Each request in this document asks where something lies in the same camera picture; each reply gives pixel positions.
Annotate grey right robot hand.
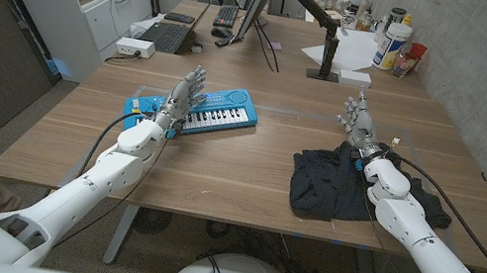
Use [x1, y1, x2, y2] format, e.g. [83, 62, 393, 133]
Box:
[329, 86, 400, 169]

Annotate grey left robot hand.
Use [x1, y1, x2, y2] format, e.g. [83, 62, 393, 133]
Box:
[150, 59, 213, 142]

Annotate blue toy keyboard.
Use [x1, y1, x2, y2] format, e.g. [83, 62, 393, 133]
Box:
[119, 68, 264, 153]

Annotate dark navy shorts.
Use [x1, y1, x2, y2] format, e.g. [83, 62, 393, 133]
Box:
[283, 129, 464, 244]

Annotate black computer keyboard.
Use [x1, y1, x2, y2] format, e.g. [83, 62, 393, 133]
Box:
[212, 2, 240, 31]

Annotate small white box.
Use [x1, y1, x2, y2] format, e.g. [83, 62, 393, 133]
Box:
[336, 67, 374, 91]

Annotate black laptop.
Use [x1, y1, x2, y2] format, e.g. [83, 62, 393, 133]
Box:
[137, 17, 200, 58]

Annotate white power box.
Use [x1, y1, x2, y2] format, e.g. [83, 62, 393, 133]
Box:
[114, 35, 158, 61]

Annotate black remote control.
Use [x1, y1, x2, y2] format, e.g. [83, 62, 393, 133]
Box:
[213, 33, 242, 51]

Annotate white paper sheet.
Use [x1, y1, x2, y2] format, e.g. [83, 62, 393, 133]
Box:
[298, 20, 383, 78]

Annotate black computer mouse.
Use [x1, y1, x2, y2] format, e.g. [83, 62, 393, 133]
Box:
[209, 25, 235, 40]

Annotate white wipes canister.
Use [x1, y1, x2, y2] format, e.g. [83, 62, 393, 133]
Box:
[370, 19, 414, 74]

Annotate red cup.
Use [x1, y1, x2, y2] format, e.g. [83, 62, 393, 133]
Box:
[406, 41, 429, 64]

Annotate dark bottle with lid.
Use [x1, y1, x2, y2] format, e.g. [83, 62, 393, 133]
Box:
[382, 4, 408, 35]

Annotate black floor fan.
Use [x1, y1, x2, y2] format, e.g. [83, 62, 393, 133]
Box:
[130, 206, 174, 239]

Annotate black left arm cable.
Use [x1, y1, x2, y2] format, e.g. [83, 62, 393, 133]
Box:
[75, 101, 151, 188]

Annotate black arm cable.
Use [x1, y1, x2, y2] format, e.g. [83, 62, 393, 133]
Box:
[75, 101, 151, 188]
[367, 151, 487, 273]

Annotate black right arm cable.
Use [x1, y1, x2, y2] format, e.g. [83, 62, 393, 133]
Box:
[367, 151, 487, 273]

